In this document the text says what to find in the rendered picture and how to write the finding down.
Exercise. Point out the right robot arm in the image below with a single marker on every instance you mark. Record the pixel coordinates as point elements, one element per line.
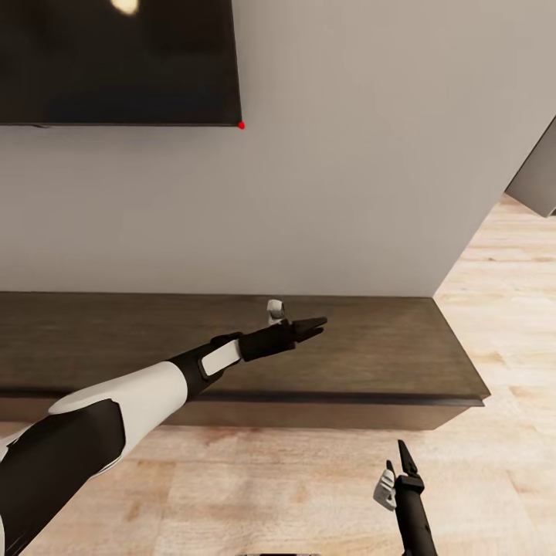
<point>402,495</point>

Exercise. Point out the cabinet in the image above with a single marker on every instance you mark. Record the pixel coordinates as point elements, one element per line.
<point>391,363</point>

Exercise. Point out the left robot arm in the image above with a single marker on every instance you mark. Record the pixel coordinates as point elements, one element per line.
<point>90,431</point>

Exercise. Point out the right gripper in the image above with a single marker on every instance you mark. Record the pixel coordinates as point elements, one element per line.
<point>409,510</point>

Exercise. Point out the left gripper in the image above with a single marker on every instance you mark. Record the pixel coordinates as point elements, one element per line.
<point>282,337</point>

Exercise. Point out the wall mounted tv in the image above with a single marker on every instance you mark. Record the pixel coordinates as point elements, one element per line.
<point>136,63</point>

